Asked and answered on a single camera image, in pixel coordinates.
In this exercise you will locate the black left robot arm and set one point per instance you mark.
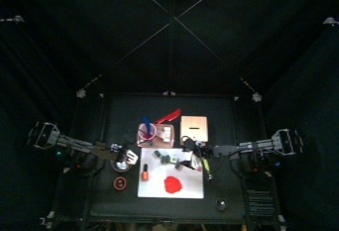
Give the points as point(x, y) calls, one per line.
point(71, 140)

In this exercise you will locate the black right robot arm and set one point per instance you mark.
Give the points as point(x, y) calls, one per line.
point(255, 147)

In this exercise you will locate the orange toy carrot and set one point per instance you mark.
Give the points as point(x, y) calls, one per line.
point(144, 176)

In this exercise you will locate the red soy sauce dish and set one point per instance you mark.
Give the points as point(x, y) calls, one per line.
point(120, 183)

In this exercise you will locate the red white striped toy piece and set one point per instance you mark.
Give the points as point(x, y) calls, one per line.
point(199, 168)

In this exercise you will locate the cream wooden block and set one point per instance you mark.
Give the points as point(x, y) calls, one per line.
point(191, 163)

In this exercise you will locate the light wooden box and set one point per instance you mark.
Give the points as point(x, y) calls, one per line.
point(193, 127)

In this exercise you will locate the dark green toy piece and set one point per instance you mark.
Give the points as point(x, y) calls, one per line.
point(156, 153)

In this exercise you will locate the white toy block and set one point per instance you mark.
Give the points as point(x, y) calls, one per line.
point(167, 136)

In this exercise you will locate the white cutting board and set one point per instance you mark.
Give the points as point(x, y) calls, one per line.
point(189, 190)

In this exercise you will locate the red toy ketchup splat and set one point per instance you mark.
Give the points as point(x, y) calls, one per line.
point(172, 184)

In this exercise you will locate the pink plastic cup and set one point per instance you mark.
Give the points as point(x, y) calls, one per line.
point(147, 132)

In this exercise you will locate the red plastic toy knife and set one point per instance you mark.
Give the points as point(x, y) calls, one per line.
point(169, 116)

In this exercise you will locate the blue plastic utensil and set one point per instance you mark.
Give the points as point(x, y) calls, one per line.
point(145, 122)

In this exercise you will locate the small silver metal weight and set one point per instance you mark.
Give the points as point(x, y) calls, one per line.
point(220, 204)

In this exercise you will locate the printed label sheet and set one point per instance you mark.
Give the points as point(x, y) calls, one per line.
point(260, 203)

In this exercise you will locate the metal frame clamp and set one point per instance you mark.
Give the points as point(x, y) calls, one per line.
point(329, 21)
point(16, 19)
point(256, 97)
point(80, 93)

